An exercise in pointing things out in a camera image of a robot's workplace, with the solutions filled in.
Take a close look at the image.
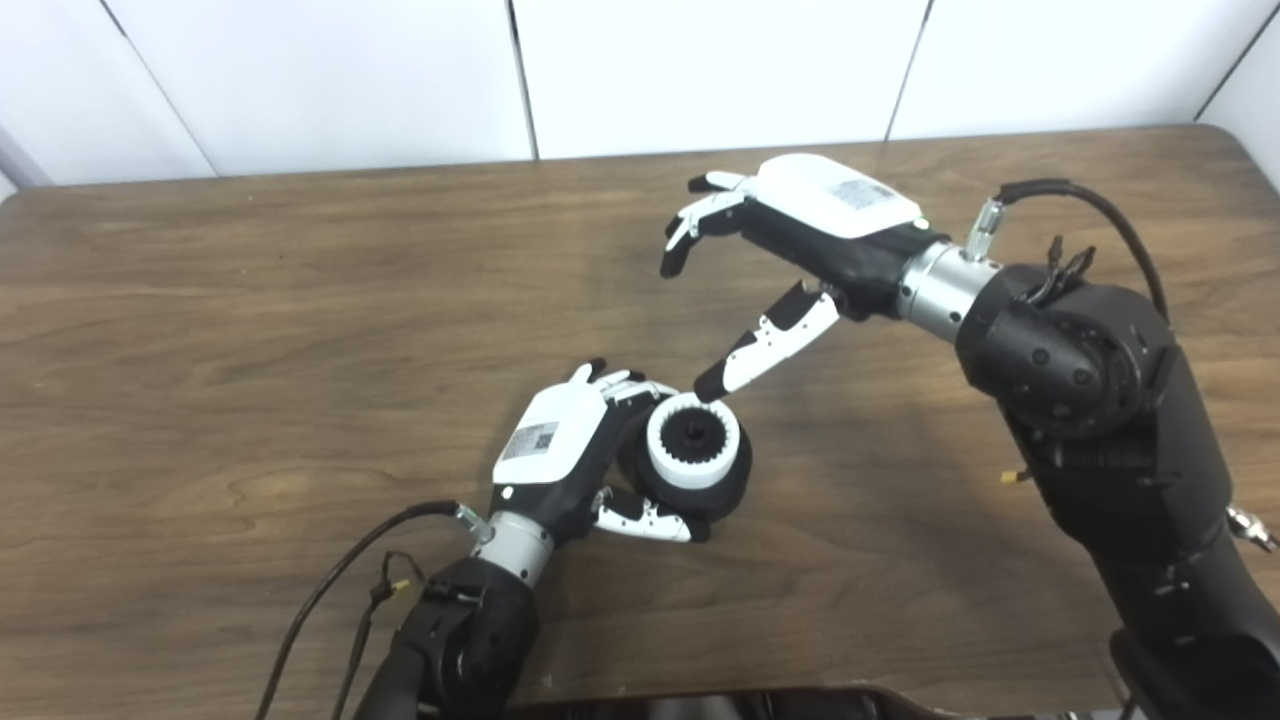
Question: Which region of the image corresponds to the black and white left hand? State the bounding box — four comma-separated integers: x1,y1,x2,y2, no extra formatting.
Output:
490,358,713,546

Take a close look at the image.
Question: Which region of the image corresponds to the black and white right hand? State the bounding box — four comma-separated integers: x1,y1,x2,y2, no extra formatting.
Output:
660,152,946,403

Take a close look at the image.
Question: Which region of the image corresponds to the white plastic ring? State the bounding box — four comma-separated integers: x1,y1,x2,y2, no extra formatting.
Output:
646,392,742,491

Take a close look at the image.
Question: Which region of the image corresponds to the round black plastic part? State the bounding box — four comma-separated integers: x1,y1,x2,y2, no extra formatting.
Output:
618,392,753,521

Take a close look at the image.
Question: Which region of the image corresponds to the thin right arm wire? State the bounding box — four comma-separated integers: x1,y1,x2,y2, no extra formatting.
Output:
1030,235,1098,303

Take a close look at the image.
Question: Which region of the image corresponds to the thin arm wire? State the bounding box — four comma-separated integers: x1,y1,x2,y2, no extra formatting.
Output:
1030,235,1098,303
330,550,421,720

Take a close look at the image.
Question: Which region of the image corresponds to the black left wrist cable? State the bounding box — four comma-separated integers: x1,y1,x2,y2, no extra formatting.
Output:
255,500,493,720

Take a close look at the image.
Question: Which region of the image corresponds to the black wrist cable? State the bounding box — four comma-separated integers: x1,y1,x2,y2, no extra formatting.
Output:
965,178,1171,326
255,500,493,720

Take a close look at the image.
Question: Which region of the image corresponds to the thin left arm wire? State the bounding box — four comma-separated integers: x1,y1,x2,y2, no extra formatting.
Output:
330,550,421,720

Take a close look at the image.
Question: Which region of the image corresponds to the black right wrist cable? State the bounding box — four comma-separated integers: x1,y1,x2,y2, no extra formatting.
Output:
965,178,1171,326

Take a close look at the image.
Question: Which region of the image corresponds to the grey wall corner post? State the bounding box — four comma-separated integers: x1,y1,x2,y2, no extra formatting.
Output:
0,125,51,191

